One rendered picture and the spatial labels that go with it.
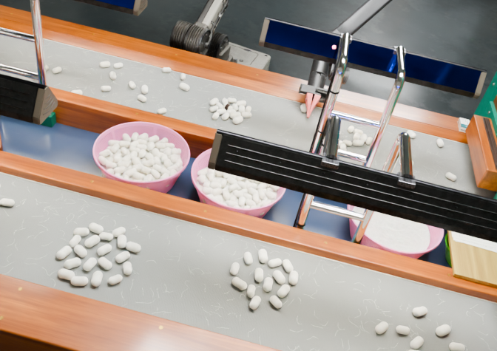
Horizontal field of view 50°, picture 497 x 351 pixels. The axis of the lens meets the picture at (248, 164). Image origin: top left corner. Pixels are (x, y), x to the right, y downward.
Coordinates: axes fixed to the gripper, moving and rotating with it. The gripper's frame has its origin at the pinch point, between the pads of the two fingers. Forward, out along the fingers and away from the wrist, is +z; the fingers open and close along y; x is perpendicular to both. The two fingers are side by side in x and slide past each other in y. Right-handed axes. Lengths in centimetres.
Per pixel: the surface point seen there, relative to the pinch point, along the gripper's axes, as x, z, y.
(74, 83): -7, 10, -76
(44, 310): -60, 72, -44
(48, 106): -67, 33, -54
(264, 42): -32.9, -6.9, -17.8
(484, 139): -11, -3, 54
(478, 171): -14, 9, 53
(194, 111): -6.0, 9.9, -35.9
